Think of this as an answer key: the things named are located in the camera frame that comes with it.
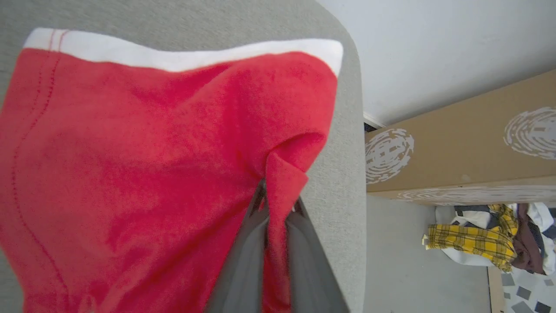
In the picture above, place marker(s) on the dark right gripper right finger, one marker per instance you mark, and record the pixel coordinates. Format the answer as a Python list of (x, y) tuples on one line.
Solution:
[(310, 269)]

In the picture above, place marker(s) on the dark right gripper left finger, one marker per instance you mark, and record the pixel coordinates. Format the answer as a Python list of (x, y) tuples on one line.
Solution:
[(243, 269)]

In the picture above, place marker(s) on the red garment with white trim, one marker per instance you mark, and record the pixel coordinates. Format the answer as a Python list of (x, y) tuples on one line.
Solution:
[(130, 174)]

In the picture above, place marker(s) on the yellow plaid garment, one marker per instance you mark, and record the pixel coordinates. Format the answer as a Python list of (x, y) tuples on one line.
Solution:
[(482, 239)]

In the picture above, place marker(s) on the dark brown garment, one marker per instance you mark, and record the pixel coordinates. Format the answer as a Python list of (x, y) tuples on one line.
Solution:
[(527, 248)]

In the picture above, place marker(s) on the pile of mixed clothes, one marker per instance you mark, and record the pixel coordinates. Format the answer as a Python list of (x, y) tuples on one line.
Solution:
[(467, 256)]

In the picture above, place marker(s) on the brown cardboard box white print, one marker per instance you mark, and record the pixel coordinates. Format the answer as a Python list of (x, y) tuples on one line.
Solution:
[(460, 152)]

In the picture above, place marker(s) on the mat with grey squares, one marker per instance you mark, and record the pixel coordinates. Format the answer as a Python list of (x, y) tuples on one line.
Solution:
[(527, 293)]

